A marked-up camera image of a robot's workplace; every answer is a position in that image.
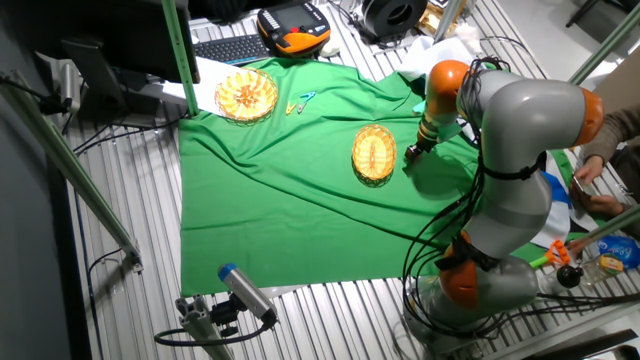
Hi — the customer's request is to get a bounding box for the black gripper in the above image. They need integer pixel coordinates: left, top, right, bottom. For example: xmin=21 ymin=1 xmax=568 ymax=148
xmin=403 ymin=142 xmax=427 ymax=162

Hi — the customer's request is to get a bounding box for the person's right forearm brown sleeve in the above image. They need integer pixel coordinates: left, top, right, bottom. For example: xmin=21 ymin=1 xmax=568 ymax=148
xmin=582 ymin=103 xmax=640 ymax=162

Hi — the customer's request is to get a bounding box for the person's right hand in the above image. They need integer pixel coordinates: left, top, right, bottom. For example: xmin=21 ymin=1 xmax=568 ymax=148
xmin=574 ymin=154 xmax=606 ymax=186

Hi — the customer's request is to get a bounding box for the person's left hand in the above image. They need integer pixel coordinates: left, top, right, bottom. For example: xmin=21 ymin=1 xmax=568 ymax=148
xmin=571 ymin=192 xmax=625 ymax=219

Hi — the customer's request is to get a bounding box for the oval wicker basket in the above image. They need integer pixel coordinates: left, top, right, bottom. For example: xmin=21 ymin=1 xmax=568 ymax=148
xmin=351 ymin=124 xmax=398 ymax=181

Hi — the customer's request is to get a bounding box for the black filament spool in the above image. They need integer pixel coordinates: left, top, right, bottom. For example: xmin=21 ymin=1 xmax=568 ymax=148
xmin=360 ymin=0 xmax=429 ymax=44

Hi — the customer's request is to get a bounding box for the green cloth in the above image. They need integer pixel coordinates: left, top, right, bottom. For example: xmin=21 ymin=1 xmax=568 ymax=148
xmin=178 ymin=57 xmax=601 ymax=297

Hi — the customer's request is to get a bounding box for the orange and black teach pendant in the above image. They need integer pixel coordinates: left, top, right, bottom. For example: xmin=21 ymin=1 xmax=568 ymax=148
xmin=256 ymin=1 xmax=332 ymax=58

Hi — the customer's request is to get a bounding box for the orange and green toy tool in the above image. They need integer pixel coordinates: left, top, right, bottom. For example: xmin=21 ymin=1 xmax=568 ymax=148
xmin=529 ymin=239 xmax=572 ymax=270

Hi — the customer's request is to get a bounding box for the round wicker basket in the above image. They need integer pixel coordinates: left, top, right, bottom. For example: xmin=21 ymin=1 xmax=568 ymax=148
xmin=214 ymin=67 xmax=280 ymax=124

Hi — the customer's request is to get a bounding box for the black keyboard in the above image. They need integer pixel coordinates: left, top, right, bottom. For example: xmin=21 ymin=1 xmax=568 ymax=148
xmin=192 ymin=33 xmax=271 ymax=67

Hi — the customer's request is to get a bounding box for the glass bottle with black cap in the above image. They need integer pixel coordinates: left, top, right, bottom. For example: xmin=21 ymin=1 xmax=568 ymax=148
xmin=542 ymin=252 xmax=626 ymax=294

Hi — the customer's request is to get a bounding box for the brown cardboard sheet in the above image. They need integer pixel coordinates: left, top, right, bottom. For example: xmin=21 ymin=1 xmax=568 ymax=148
xmin=592 ymin=49 xmax=640 ymax=114

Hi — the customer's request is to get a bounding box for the black chair base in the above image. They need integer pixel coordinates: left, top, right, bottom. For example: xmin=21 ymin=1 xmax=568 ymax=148
xmin=564 ymin=0 xmax=640 ymax=29

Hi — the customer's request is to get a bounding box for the white paper sheet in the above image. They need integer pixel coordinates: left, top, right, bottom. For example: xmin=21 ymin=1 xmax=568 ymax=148
xmin=162 ymin=55 xmax=236 ymax=117

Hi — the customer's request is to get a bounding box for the blue plastic bag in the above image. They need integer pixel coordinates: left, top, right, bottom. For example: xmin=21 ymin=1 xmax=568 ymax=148
xmin=595 ymin=234 xmax=640 ymax=271

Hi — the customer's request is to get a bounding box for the black monitor with stand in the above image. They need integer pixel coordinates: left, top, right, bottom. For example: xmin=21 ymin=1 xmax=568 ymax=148
xmin=29 ymin=0 xmax=201 ymax=129

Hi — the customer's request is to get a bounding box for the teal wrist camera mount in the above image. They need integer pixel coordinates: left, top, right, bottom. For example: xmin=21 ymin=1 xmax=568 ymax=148
xmin=412 ymin=98 xmax=464 ymax=145

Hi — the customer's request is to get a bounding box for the green frame post near bottle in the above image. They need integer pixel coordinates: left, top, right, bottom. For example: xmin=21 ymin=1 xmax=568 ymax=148
xmin=567 ymin=204 xmax=640 ymax=249

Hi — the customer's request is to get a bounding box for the green slanted frame post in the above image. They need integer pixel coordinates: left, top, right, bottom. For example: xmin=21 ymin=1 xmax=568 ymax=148
xmin=563 ymin=2 xmax=640 ymax=92

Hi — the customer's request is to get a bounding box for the grey camera with blue cap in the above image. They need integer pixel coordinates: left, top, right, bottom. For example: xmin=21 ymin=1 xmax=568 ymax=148
xmin=217 ymin=262 xmax=279 ymax=326

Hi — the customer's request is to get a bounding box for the green frame post by monitor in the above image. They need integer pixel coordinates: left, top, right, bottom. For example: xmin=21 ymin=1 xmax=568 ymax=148
xmin=160 ymin=0 xmax=200 ymax=118

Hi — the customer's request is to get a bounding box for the short aluminium profile mount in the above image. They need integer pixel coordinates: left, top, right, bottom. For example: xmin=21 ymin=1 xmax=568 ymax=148
xmin=174 ymin=293 xmax=236 ymax=360

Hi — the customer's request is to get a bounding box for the black camera cable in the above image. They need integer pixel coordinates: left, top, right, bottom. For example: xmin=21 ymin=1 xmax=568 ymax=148
xmin=153 ymin=319 xmax=274 ymax=348

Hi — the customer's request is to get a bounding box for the black floor cable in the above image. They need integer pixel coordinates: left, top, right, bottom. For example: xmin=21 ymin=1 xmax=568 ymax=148
xmin=72 ymin=115 xmax=181 ymax=154

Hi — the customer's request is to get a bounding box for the long aluminium frame beam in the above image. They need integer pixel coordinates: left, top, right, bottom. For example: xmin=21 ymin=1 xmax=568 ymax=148
xmin=0 ymin=69 xmax=145 ymax=274

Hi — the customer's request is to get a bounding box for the small grey mounted camera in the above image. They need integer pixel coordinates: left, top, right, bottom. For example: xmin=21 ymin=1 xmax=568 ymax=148
xmin=58 ymin=62 xmax=82 ymax=114

